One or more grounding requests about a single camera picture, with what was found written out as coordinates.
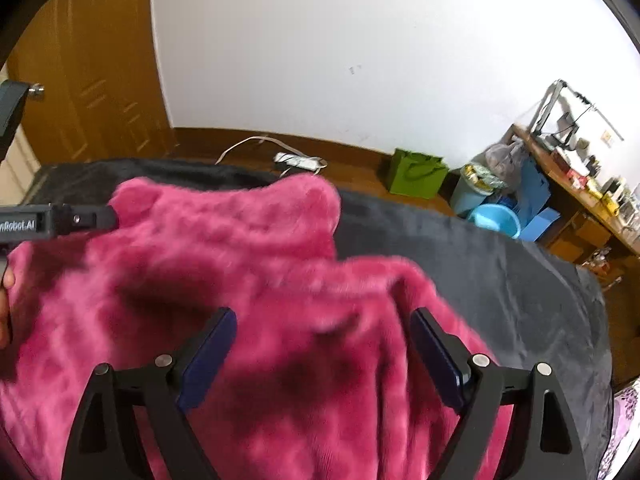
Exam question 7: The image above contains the person's left hand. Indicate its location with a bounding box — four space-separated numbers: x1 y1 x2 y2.
0 265 15 348

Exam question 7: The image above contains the blue plastic basin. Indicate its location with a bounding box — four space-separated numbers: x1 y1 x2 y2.
467 203 522 240

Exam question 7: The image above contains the brown wooden door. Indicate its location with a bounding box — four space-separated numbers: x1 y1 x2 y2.
5 0 176 166

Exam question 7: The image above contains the clear plastic bag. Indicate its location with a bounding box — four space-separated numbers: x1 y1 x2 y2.
484 141 526 191

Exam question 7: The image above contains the white cable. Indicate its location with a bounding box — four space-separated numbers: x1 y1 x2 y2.
215 136 328 167

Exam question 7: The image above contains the light blue trash bin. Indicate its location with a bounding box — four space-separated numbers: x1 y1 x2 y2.
450 162 501 218

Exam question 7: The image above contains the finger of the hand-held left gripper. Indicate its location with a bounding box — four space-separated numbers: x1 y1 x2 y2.
50 203 120 235

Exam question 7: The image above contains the white power strip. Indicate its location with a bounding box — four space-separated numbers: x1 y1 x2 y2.
272 151 323 171

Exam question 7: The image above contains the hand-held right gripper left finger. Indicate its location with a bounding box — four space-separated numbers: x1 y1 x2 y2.
62 307 238 480

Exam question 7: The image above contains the purple floral cloth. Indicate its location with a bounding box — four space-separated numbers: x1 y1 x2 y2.
597 377 640 480

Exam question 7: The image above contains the green paper bag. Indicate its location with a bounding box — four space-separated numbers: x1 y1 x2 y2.
389 147 449 199

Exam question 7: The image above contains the wooden desk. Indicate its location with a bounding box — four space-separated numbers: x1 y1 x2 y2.
505 122 640 291

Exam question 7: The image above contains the metal frame stand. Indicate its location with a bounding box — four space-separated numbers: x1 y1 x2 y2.
530 79 626 151

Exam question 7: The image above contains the pink fleece garment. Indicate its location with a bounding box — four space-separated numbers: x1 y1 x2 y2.
0 172 516 480

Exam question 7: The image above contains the dark grey bed sheet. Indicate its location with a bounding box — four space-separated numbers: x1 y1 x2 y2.
30 157 616 480

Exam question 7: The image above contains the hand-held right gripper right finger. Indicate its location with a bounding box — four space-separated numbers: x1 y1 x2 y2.
409 307 586 480

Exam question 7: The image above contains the cluster of small desk items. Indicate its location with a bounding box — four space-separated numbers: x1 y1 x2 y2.
550 135 640 231

